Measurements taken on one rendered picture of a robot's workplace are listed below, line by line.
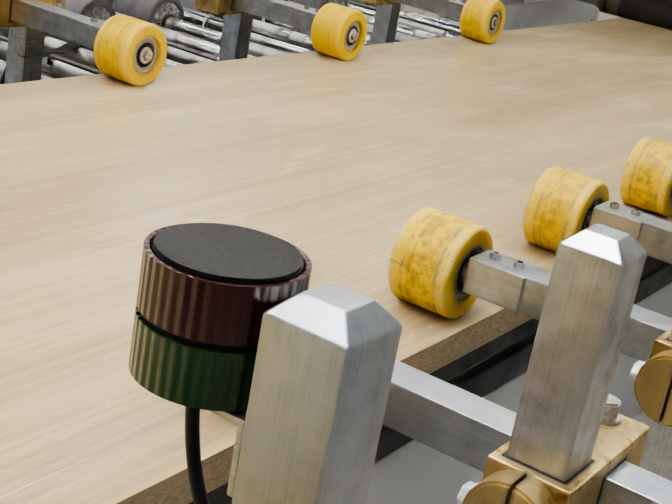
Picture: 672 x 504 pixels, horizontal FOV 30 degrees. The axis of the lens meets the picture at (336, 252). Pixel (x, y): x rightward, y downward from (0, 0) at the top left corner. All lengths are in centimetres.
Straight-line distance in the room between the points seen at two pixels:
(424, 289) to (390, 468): 15
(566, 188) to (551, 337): 58
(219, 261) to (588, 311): 26
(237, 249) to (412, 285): 57
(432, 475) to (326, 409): 70
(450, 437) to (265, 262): 33
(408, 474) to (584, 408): 43
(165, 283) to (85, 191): 77
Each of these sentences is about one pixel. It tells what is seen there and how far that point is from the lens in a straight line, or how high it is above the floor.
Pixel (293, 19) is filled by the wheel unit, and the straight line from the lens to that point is 202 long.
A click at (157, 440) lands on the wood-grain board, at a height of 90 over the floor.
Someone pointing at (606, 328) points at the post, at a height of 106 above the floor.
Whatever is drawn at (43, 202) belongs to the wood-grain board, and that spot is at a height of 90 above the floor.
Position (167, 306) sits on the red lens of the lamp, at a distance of 43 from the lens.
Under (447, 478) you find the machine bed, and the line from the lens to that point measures 115.
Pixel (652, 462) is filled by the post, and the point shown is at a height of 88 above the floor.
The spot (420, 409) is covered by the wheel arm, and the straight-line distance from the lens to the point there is 75.
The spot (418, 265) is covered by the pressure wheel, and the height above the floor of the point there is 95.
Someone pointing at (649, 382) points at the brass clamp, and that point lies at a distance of 89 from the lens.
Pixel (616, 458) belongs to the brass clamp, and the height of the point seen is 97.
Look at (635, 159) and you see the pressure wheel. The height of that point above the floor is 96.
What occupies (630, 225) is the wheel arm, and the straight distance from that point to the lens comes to 121.
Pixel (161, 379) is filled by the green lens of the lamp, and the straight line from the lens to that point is 44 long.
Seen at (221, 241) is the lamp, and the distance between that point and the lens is 45.
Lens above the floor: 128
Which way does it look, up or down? 20 degrees down
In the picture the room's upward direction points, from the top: 10 degrees clockwise
